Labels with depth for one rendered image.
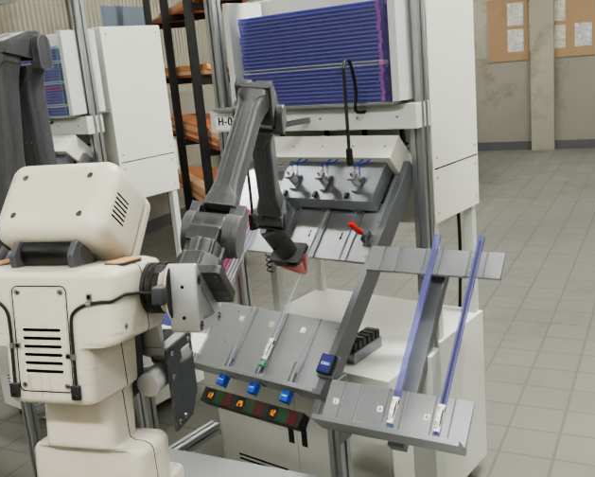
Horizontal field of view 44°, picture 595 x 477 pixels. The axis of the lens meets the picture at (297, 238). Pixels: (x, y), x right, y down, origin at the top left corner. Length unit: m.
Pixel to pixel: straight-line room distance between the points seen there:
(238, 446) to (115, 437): 1.34
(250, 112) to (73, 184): 0.40
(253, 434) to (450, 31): 1.44
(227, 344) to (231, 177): 0.83
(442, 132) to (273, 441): 1.13
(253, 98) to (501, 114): 9.53
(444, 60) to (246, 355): 1.05
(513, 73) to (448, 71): 8.55
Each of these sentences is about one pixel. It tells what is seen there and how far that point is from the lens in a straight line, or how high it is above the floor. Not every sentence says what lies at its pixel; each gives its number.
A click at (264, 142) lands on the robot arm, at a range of 1.64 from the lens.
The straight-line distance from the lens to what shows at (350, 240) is 2.06.
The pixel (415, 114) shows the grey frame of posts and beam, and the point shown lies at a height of 1.35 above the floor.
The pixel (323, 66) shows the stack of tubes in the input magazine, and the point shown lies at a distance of 2.18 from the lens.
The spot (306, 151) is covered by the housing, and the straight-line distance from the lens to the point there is 2.23.
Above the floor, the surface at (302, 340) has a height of 0.81.
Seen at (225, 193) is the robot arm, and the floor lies 1.30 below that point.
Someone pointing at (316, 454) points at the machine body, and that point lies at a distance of 2.42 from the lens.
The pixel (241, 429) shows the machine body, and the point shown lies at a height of 0.32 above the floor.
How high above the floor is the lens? 1.53
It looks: 14 degrees down
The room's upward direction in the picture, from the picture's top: 5 degrees counter-clockwise
